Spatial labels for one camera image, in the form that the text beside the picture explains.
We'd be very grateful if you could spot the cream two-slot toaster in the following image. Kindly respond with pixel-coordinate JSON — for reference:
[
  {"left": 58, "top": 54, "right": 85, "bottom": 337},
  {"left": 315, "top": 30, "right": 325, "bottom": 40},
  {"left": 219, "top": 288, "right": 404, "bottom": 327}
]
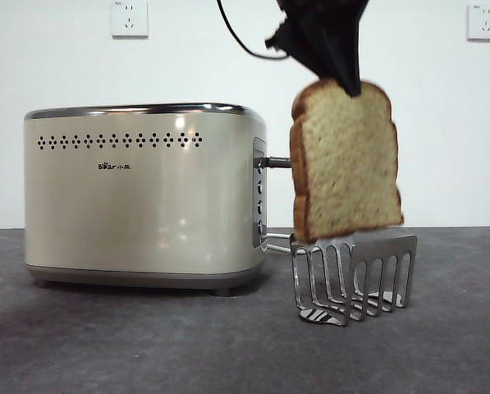
[{"left": 22, "top": 102, "right": 269, "bottom": 298}]

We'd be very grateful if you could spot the white wall socket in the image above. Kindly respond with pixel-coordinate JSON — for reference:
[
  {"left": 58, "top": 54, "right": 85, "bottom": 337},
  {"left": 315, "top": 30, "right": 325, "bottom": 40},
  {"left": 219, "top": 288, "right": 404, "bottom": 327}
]
[
  {"left": 111, "top": 0, "right": 150, "bottom": 41},
  {"left": 466, "top": 3, "right": 490, "bottom": 43}
]

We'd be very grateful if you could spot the stainless steel toast rack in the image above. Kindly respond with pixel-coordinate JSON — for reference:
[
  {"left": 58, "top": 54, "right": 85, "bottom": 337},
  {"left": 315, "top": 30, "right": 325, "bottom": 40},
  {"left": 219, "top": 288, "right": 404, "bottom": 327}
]
[{"left": 289, "top": 229, "right": 419, "bottom": 328}]

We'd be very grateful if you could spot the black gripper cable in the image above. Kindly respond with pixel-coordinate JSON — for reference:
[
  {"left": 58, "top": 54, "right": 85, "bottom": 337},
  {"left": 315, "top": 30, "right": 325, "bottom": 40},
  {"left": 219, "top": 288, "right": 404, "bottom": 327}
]
[{"left": 216, "top": 0, "right": 289, "bottom": 61}]

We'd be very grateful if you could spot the brown-crusted bread slice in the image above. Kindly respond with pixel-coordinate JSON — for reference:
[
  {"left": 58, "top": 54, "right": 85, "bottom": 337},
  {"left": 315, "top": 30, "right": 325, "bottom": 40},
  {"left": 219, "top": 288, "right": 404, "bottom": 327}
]
[{"left": 289, "top": 78, "right": 405, "bottom": 245}]

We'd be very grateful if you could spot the grey toaster lever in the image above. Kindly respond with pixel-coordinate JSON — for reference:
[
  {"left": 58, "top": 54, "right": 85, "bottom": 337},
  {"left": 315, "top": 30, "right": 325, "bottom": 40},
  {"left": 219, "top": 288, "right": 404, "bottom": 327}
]
[{"left": 259, "top": 153, "right": 294, "bottom": 170}]

